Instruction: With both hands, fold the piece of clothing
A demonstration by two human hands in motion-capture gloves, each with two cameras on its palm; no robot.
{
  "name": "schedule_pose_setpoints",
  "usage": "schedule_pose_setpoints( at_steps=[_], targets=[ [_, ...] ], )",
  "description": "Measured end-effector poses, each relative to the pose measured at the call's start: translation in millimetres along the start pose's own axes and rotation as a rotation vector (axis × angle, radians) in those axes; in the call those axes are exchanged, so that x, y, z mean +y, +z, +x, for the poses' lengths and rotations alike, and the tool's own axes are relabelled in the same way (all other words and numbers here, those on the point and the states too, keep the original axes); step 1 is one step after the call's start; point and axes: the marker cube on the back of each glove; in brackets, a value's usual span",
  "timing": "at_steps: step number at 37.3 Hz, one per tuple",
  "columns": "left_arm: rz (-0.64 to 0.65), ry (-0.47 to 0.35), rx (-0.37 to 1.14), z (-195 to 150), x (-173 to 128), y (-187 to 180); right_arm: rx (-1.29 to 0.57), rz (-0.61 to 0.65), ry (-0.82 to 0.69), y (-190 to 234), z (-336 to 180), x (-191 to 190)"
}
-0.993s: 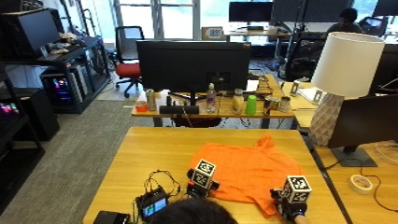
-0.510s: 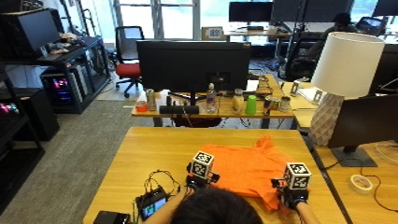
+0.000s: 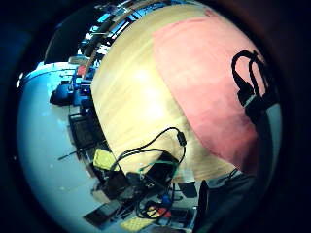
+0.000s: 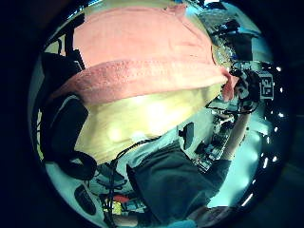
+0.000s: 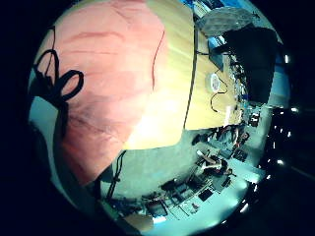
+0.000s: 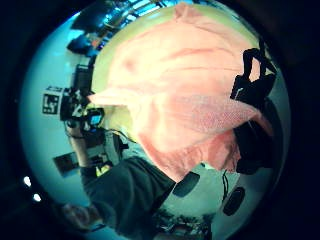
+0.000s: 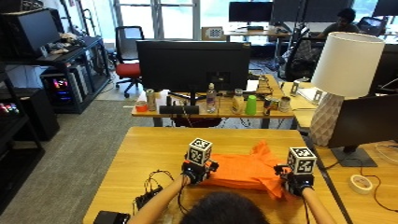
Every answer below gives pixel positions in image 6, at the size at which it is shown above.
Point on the pink cloth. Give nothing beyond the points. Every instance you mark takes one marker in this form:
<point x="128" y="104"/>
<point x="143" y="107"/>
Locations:
<point x="186" y="100"/>

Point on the black office chair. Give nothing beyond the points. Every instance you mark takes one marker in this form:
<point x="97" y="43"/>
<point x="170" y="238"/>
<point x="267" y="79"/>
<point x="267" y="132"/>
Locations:
<point x="80" y="45"/>
<point x="83" y="79"/>

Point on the white marker cube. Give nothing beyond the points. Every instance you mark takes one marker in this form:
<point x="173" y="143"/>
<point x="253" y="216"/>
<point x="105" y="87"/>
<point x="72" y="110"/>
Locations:
<point x="50" y="103"/>

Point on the dark flat monitor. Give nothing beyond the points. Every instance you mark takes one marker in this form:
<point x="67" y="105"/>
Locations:
<point x="66" y="164"/>

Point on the round ceiling lamp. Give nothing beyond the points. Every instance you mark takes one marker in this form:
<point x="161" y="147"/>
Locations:
<point x="36" y="197"/>
<point x="27" y="181"/>

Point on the the person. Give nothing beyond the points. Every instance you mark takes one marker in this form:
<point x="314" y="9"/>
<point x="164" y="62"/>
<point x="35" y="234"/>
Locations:
<point x="130" y="196"/>

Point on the black oval ceiling panel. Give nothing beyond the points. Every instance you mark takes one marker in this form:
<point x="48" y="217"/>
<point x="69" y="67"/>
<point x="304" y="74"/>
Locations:
<point x="234" y="201"/>
<point x="186" y="184"/>

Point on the small black palm camera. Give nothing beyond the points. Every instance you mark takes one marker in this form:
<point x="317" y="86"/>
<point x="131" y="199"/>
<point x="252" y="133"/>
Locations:
<point x="95" y="119"/>

